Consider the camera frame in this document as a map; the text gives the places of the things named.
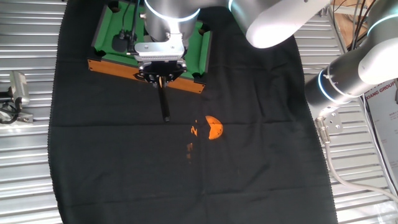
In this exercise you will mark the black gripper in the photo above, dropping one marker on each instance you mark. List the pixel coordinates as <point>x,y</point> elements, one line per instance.
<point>163,67</point>

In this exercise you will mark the wooden pool cue black butt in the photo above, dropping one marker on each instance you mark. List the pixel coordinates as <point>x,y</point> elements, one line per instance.
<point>163,102</point>

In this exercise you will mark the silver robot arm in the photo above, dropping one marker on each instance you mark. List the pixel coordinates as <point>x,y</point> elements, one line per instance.
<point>171,18</point>

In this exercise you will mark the mini green pool table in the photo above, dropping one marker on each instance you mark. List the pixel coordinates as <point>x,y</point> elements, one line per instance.
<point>192,53</point>

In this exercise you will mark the black cloth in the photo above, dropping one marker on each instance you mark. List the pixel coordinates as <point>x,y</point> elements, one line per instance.
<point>124,171</point>

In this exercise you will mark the brown wooden board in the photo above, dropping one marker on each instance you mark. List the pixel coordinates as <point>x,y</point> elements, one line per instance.
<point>345,31</point>

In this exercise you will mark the white metal bar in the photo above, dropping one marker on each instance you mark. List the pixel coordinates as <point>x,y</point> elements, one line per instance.
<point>345,11</point>

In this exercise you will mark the white printed sign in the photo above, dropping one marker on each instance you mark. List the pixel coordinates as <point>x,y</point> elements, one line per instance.
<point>384,118</point>

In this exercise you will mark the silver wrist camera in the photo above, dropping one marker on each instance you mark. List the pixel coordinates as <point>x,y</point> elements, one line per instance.
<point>160,51</point>

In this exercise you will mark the silver finned external camera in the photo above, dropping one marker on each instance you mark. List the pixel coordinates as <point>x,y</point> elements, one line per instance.
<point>20,87</point>

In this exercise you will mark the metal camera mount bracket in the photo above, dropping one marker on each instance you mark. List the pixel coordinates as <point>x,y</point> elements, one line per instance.
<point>26,118</point>

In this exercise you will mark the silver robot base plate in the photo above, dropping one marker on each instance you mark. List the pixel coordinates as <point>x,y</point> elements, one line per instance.
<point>335,123</point>

